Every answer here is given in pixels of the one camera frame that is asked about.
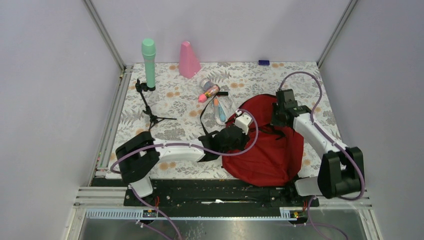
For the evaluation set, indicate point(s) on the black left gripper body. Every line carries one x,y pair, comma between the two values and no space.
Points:
239,145

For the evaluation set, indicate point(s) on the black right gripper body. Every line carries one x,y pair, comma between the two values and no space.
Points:
276,116

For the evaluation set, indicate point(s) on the red backpack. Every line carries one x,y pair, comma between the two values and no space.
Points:
273,155

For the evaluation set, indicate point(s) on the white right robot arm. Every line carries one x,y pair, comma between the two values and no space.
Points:
341,170

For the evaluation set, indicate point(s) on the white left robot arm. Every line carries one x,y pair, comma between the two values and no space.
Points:
137,157

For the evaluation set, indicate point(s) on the pink capped tube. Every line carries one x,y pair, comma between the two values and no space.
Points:
212,91

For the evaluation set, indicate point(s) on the small blue block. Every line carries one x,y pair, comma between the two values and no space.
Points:
263,62

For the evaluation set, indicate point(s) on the clear glitter jar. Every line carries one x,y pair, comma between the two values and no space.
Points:
206,84

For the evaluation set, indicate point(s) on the floral table mat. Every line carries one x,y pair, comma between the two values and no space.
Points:
177,97

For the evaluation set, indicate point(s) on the pink cone block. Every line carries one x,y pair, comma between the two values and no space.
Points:
189,64

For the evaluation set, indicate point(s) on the black mini tripod stand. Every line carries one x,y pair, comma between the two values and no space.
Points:
142,87

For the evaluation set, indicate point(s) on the green toy microphone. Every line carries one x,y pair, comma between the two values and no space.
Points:
148,50

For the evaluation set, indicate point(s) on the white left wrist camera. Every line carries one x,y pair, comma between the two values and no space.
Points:
243,121

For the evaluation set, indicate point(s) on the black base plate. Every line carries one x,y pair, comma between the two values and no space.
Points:
211,199

